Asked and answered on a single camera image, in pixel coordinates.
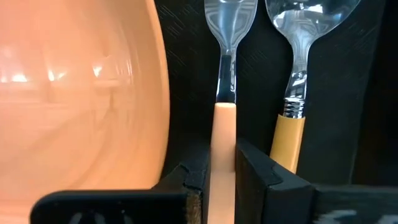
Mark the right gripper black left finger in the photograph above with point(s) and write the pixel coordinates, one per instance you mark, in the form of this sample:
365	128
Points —
124	207

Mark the peach plastic plate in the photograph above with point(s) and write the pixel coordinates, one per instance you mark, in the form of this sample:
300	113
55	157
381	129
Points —
77	93

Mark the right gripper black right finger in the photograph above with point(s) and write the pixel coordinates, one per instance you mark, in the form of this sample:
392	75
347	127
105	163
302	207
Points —
280	202

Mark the black tray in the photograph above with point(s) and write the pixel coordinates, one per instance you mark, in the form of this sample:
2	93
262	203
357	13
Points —
335	109

